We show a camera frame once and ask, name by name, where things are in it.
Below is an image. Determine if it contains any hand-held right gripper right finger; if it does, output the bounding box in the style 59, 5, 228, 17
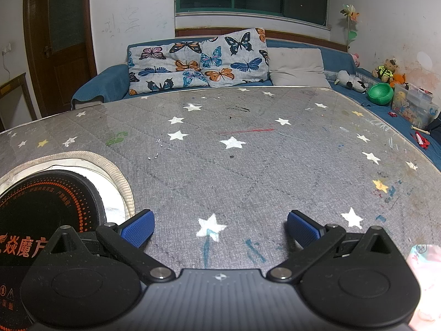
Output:
267, 210, 405, 282

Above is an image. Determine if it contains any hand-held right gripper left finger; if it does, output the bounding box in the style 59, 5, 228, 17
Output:
36, 209, 176, 282

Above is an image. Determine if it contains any white round cooktop surround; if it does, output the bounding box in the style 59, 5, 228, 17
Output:
0, 151, 135, 225

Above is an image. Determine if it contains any black round induction cooktop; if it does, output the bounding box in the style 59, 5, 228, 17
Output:
0, 170, 107, 331

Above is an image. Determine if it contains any pink tissue packet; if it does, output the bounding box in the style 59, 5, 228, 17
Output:
405, 243, 441, 328

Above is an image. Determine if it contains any blue sofa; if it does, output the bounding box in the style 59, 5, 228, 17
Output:
71, 37, 441, 166

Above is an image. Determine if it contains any black and white cow plush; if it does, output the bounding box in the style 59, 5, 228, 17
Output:
334, 70, 367, 94

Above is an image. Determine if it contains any green plastic bowl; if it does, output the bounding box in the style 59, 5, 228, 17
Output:
367, 83, 394, 106

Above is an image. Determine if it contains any beige pillow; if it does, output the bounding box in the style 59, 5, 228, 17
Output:
268, 47, 332, 88

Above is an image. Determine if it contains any clear plastic toy box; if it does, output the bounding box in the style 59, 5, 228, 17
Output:
391, 83, 440, 130

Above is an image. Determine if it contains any wooden door with frosted glass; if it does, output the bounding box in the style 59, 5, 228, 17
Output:
22, 0, 99, 118

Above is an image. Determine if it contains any teddy bear with yellow vest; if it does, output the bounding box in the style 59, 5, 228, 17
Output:
371, 58, 399, 83

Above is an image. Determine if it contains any butterfly print blanket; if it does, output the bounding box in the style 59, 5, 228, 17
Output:
127, 28, 270, 97

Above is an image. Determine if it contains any wooden side table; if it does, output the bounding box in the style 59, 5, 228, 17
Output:
0, 72, 38, 132

